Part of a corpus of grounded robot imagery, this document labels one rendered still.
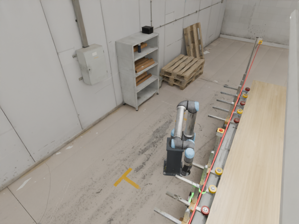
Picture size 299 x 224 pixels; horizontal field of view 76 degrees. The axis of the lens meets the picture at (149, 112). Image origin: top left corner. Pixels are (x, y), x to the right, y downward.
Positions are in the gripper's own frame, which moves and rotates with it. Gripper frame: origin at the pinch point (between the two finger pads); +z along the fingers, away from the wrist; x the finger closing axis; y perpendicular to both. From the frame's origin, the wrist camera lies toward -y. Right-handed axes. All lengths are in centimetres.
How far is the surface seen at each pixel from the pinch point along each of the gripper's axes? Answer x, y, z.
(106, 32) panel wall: 224, 161, -78
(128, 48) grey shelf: 187, 174, -51
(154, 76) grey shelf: 176, 256, 45
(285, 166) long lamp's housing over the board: -43, -76, -137
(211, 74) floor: 72, 432, 97
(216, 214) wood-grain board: -39.5, -19.7, 8.0
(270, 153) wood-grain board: -79, 85, 8
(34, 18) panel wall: 239, 45, -123
